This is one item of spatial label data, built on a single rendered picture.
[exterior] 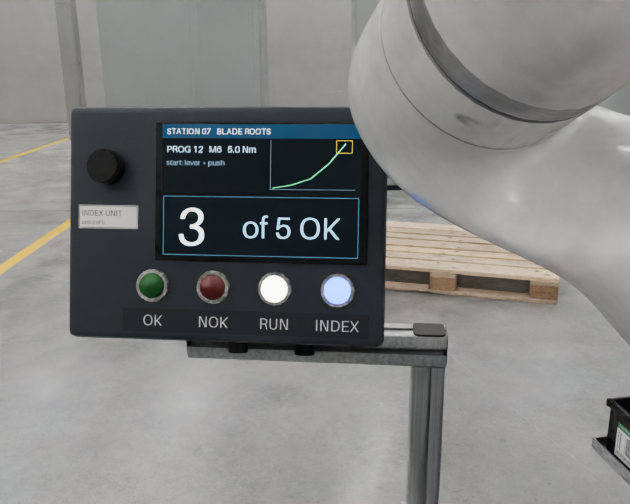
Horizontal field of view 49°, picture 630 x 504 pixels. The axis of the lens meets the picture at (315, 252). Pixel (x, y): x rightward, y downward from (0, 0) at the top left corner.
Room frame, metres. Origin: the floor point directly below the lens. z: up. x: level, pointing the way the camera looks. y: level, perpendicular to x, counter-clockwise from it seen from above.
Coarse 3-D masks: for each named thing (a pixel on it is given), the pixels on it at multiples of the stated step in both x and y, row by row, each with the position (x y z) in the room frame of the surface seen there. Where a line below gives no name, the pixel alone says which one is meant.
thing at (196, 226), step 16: (176, 208) 0.54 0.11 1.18; (192, 208) 0.54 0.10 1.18; (208, 208) 0.53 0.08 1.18; (176, 224) 0.53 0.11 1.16; (192, 224) 0.53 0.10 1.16; (208, 224) 0.53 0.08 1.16; (176, 240) 0.53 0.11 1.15; (192, 240) 0.53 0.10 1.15; (208, 240) 0.53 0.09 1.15; (192, 256) 0.53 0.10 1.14; (208, 256) 0.52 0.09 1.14
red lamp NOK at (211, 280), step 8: (208, 272) 0.52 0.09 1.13; (216, 272) 0.52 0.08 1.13; (200, 280) 0.52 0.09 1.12; (208, 280) 0.51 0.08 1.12; (216, 280) 0.51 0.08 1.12; (224, 280) 0.52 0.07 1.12; (200, 288) 0.51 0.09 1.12; (208, 288) 0.51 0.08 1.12; (216, 288) 0.51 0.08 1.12; (224, 288) 0.51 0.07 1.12; (200, 296) 0.52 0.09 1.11; (208, 296) 0.51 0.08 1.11; (216, 296) 0.51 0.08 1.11; (224, 296) 0.51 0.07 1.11
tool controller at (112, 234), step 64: (128, 128) 0.56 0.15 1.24; (192, 128) 0.55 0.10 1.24; (256, 128) 0.55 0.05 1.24; (320, 128) 0.54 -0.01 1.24; (128, 192) 0.55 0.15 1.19; (192, 192) 0.54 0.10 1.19; (256, 192) 0.53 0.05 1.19; (320, 192) 0.53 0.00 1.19; (384, 192) 0.53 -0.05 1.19; (128, 256) 0.53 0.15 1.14; (256, 256) 0.52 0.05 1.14; (320, 256) 0.52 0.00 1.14; (384, 256) 0.52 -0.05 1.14; (128, 320) 0.52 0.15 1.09; (192, 320) 0.51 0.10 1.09; (256, 320) 0.51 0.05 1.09; (320, 320) 0.50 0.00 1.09
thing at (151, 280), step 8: (144, 272) 0.53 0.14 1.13; (152, 272) 0.52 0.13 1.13; (160, 272) 0.52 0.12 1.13; (144, 280) 0.52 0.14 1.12; (152, 280) 0.52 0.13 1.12; (160, 280) 0.52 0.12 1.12; (136, 288) 0.52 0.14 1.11; (144, 288) 0.52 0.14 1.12; (152, 288) 0.52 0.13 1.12; (160, 288) 0.52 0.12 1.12; (168, 288) 0.52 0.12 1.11; (144, 296) 0.52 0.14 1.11; (152, 296) 0.52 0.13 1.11; (160, 296) 0.52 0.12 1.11
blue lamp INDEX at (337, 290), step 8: (328, 280) 0.51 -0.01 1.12; (336, 280) 0.50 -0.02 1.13; (344, 280) 0.51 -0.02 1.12; (328, 288) 0.50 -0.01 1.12; (336, 288) 0.50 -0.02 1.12; (344, 288) 0.50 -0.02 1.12; (352, 288) 0.50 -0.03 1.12; (328, 296) 0.50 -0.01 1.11; (336, 296) 0.50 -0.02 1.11; (344, 296) 0.50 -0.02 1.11; (352, 296) 0.50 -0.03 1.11; (328, 304) 0.50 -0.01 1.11; (336, 304) 0.50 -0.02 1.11; (344, 304) 0.50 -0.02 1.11
